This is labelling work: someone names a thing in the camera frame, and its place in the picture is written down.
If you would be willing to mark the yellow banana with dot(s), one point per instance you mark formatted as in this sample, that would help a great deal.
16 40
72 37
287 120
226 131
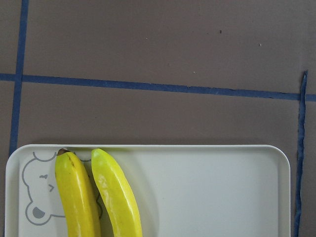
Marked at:
77 196
116 194

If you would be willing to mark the white bear tray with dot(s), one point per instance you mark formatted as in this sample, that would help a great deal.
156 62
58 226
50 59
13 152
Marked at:
181 190

